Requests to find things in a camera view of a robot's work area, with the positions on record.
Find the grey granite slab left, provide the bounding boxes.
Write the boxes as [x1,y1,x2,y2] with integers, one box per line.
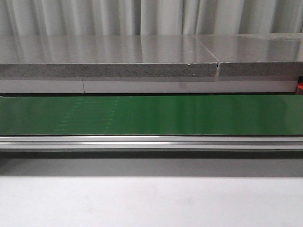
[0,35,217,78]

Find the red plastic tray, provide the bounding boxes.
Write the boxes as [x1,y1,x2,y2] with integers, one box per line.
[295,82,303,95]

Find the grey granite slab right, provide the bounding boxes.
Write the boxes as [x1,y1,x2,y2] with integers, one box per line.
[196,33,303,80]

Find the aluminium conveyor frame rail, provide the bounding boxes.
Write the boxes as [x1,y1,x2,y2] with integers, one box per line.
[0,136,303,151]

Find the grey pleated curtain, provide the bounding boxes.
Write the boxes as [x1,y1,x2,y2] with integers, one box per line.
[0,0,303,35]

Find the green conveyor belt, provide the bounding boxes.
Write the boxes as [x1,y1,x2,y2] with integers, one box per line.
[0,95,303,136]

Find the grey granite slab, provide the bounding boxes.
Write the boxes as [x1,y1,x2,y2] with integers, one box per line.
[196,33,303,80]
[0,35,217,78]

